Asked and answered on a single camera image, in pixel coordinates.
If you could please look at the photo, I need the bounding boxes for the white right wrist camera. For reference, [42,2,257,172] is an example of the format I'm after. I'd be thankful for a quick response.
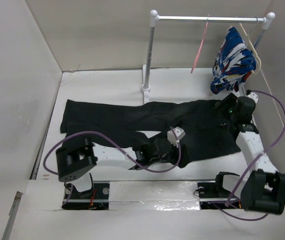
[245,89,259,104]

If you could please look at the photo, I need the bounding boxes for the cream plastic hanger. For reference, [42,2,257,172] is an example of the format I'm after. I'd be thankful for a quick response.
[239,23,262,76]

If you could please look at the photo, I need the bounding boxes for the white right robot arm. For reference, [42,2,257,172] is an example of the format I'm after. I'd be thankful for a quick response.
[213,90,285,215]

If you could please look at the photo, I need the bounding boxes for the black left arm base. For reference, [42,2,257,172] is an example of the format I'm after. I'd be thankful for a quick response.
[61,181,110,211]

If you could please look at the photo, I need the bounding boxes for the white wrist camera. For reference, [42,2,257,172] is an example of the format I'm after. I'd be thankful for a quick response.
[245,89,259,104]
[167,127,186,147]

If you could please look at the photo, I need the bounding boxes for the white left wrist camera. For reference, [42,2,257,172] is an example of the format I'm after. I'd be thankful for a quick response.
[167,127,186,147]

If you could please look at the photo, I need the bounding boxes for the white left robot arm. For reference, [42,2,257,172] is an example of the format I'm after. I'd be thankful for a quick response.
[53,132,182,199]

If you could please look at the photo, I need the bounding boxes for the black trousers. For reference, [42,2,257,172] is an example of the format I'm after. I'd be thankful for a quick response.
[60,99,241,169]

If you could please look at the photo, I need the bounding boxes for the pink plastic hanger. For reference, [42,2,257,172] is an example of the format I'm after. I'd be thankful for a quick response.
[190,20,209,74]

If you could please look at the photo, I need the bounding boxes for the white metal clothes rack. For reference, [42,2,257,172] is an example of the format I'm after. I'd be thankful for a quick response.
[140,9,276,103]

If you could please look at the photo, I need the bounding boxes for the blue patterned garment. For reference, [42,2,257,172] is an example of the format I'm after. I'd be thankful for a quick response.
[210,26,257,95]

